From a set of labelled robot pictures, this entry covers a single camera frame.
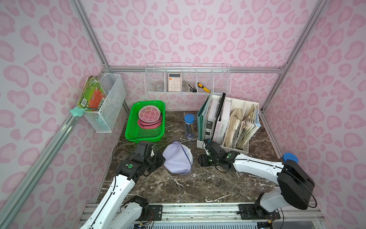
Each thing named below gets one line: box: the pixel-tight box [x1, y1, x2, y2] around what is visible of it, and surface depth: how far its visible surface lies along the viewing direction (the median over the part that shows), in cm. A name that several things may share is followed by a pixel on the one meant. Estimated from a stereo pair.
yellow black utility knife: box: [197, 82, 212, 93], surface depth 100 cm
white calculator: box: [167, 72, 182, 93], surface depth 97 cm
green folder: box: [196, 93, 214, 142], surface depth 82 cm
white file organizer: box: [196, 93, 262, 156], surface depth 88 cm
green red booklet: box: [76, 75, 108, 112], surface depth 73 cm
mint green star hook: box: [69, 106, 88, 117], surface depth 64 cm
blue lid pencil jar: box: [183, 113, 196, 140], surface depth 95 cm
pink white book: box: [212, 118, 229, 146], surface depth 87 cm
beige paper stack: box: [222, 108, 243, 149], surface depth 89 cm
